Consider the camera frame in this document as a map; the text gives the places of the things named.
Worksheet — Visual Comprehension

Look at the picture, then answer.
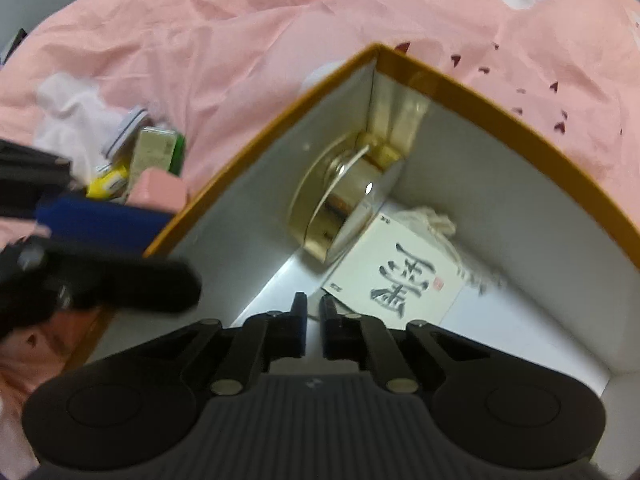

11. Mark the white calligraphy card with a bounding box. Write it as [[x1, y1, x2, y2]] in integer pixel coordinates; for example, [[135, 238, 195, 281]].
[[322, 215, 478, 333]]

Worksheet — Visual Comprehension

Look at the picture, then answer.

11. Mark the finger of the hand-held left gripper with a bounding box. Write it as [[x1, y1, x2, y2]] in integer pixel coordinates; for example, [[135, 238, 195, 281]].
[[0, 140, 173, 256], [0, 237, 203, 341]]

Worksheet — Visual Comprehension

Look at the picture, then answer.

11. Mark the pink box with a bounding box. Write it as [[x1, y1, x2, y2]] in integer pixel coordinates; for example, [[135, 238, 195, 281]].
[[125, 169, 189, 217]]

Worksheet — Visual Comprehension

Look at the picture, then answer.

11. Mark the green box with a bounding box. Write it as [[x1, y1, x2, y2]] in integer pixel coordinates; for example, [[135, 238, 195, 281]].
[[129, 127, 186, 177]]

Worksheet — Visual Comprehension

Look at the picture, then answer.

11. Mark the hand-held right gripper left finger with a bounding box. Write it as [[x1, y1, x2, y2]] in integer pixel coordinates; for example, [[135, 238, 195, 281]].
[[145, 292, 307, 395]]

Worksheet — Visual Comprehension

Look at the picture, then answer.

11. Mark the round gold tin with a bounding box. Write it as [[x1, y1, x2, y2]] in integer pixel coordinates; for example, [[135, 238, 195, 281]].
[[287, 132, 403, 266]]

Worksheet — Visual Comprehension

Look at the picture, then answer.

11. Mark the pink printed blanket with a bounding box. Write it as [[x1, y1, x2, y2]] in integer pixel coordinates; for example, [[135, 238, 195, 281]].
[[0, 0, 640, 480]]

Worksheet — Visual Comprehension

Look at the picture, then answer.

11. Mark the orange cardboard box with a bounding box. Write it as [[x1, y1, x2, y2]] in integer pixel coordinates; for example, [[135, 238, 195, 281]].
[[62, 42, 640, 401]]

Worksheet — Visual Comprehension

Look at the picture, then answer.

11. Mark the white cloth pouch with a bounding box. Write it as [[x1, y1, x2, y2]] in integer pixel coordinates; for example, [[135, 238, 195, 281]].
[[395, 205, 506, 291]]

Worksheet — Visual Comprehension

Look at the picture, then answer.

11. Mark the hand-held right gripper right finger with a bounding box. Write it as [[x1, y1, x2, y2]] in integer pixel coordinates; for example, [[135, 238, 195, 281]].
[[320, 294, 483, 394]]

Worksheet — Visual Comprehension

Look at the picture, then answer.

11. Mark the yellow small item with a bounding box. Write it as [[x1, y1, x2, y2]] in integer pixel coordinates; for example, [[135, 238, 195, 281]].
[[87, 167, 129, 199]]

